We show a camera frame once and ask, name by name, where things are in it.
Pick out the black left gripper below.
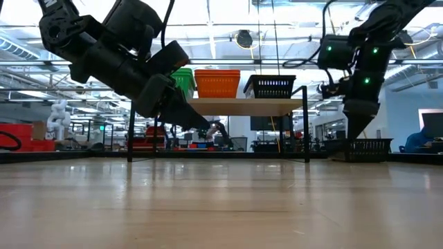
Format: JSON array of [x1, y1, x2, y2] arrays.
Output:
[[96, 51, 212, 132]]

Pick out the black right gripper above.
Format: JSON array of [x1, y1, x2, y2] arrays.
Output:
[[342, 71, 386, 163]]

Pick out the black plastic basket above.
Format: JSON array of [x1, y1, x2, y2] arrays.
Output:
[[246, 74, 297, 81], [243, 77, 296, 100], [323, 138, 394, 163]]

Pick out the wooden shelf with black legs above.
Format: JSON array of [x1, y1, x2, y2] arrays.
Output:
[[126, 84, 311, 163]]

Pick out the person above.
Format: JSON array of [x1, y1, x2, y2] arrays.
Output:
[[204, 116, 231, 148]]

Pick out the red tool cart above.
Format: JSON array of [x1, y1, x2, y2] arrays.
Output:
[[127, 124, 167, 152]]

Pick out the white framed monitor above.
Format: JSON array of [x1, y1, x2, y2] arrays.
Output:
[[417, 109, 443, 139]]

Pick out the dark wide monitor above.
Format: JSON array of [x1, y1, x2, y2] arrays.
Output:
[[249, 116, 293, 132]]

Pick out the round black ceiling fixture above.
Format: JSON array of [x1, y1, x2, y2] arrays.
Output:
[[235, 29, 255, 49]]

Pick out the cardboard box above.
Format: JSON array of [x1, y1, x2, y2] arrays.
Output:
[[31, 120, 48, 141]]

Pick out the red storage bins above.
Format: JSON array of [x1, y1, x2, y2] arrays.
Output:
[[0, 122, 56, 153]]

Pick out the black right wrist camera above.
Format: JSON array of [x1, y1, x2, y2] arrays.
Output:
[[318, 76, 349, 100]]

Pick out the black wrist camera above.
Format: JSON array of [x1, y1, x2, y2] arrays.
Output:
[[147, 39, 190, 77], [318, 76, 349, 100]]

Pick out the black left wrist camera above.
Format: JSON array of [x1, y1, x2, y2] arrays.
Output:
[[147, 39, 190, 77]]

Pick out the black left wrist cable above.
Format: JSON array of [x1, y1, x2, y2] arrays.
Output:
[[159, 0, 176, 49]]

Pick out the black aluminium table frame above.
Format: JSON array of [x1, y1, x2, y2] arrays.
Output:
[[0, 150, 443, 165]]

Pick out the black hose loop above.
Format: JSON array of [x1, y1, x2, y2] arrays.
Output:
[[0, 130, 23, 152]]

